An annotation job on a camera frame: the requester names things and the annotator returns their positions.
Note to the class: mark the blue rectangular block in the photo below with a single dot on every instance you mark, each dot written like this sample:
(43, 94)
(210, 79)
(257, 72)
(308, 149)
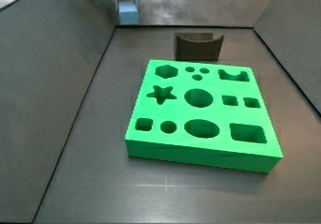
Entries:
(129, 13)

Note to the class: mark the black curved fixture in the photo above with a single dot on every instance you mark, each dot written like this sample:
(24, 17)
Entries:
(197, 47)

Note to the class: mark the green foam shape board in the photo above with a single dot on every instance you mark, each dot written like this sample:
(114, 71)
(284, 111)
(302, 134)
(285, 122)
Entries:
(199, 114)

